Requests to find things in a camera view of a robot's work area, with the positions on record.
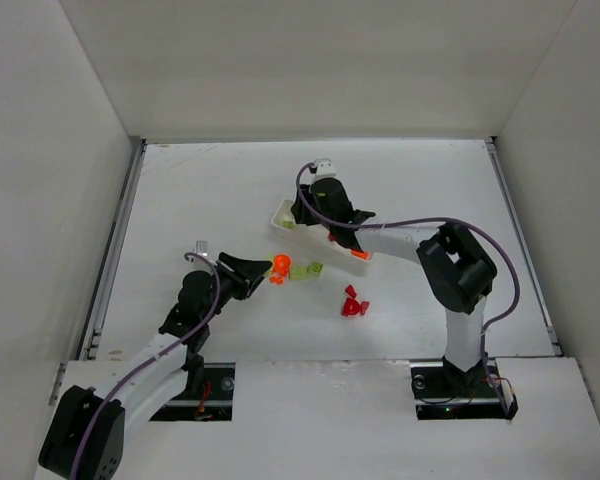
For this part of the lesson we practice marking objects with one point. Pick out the red lego slope piece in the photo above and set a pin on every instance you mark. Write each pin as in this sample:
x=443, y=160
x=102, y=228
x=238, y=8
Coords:
x=350, y=291

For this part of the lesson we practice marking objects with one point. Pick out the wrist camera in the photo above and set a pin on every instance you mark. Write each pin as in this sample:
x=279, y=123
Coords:
x=322, y=168
x=201, y=248

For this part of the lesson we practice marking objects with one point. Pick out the orange round lego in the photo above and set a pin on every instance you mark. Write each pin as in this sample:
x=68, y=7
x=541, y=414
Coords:
x=360, y=254
x=281, y=265

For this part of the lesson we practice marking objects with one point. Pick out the left metal rail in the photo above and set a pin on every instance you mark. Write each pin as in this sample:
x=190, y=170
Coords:
x=89, y=334

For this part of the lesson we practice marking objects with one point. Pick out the metal rail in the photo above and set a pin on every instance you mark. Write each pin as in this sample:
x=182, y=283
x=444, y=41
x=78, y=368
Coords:
x=491, y=147
x=89, y=334

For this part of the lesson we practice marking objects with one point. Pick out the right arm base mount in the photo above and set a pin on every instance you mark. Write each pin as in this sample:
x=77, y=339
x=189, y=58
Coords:
x=436, y=398

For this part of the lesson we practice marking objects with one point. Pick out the green lego plate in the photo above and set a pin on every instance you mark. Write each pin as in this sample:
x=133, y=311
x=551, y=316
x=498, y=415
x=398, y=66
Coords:
x=298, y=272

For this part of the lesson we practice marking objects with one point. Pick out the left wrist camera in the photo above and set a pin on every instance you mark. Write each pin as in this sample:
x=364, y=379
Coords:
x=201, y=248

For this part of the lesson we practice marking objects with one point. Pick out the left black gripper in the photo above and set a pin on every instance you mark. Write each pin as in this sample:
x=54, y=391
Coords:
x=235, y=279

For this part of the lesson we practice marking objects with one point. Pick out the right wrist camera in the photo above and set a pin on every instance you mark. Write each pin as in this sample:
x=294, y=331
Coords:
x=322, y=168

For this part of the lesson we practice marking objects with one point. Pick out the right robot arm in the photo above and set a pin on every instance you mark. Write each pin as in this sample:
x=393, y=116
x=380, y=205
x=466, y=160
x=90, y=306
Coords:
x=459, y=272

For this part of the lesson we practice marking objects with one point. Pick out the green lego block small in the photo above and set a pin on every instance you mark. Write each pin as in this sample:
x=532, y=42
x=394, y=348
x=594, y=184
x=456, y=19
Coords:
x=315, y=268

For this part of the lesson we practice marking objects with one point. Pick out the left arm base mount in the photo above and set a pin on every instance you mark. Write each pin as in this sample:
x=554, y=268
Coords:
x=208, y=397

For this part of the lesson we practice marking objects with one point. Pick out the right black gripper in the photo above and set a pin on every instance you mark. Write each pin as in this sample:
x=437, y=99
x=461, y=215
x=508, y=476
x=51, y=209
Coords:
x=306, y=212

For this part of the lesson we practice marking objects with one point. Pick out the right metal rail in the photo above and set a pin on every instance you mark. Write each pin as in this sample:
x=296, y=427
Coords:
x=491, y=147

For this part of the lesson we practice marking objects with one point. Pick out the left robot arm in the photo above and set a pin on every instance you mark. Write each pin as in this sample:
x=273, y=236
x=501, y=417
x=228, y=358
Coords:
x=91, y=425

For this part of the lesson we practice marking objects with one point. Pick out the small orange lego piece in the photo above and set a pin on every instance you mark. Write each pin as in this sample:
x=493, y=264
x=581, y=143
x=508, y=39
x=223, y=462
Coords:
x=276, y=279

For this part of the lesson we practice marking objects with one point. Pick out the white three-compartment tray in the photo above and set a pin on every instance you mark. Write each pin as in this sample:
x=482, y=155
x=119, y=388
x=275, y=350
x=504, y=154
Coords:
x=315, y=239

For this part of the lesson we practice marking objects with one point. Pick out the red lego arch piece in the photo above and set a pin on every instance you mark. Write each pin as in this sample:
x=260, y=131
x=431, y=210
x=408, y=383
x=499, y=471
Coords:
x=350, y=308

